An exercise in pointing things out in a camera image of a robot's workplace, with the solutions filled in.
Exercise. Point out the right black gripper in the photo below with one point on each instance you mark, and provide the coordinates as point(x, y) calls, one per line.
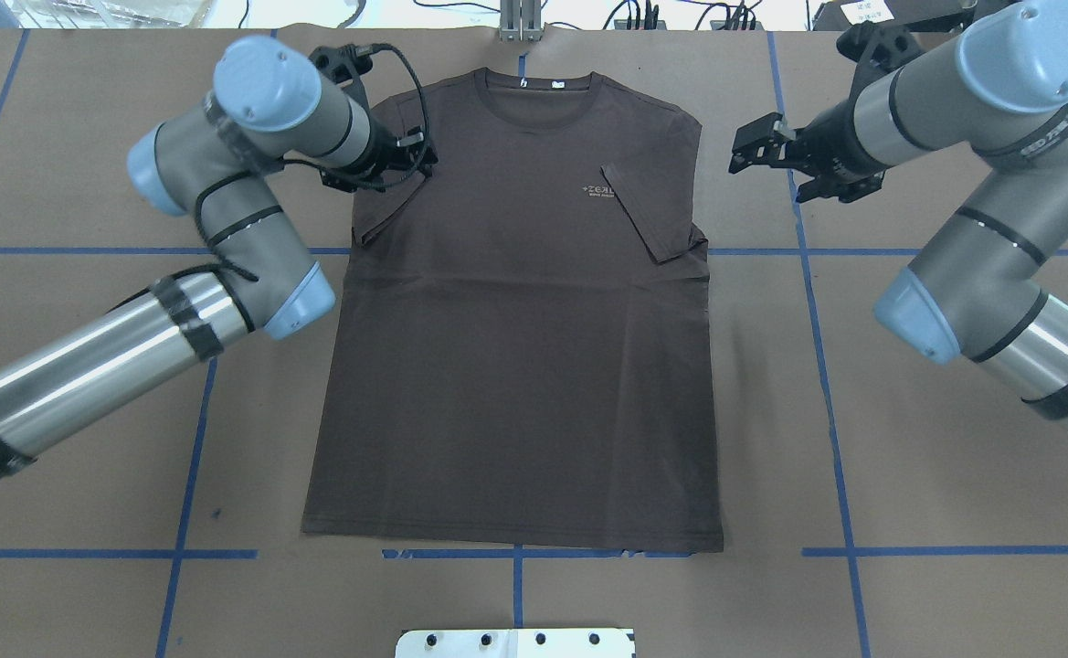
point(830, 139)

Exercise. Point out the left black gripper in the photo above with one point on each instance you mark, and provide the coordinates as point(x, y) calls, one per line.
point(379, 157)

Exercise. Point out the dark brown t-shirt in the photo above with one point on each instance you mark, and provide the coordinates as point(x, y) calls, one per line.
point(523, 353)

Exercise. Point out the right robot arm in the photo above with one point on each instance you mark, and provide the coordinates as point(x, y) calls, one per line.
point(1000, 87)

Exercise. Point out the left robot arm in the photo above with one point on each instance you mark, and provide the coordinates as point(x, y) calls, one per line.
point(269, 106)

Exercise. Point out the clear plastic bag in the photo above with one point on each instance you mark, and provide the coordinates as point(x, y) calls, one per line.
point(110, 14)

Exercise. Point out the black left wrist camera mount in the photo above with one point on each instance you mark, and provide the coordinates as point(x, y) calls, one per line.
point(343, 66)

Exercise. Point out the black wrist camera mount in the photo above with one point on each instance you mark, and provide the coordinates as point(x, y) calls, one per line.
point(343, 66)
point(877, 50)

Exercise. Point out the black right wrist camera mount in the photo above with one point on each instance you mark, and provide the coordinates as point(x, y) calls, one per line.
point(877, 50)

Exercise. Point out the aluminium frame post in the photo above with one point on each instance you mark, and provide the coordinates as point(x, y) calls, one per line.
point(521, 21)

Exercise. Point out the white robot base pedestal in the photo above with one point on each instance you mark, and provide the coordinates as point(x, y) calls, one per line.
point(585, 641)

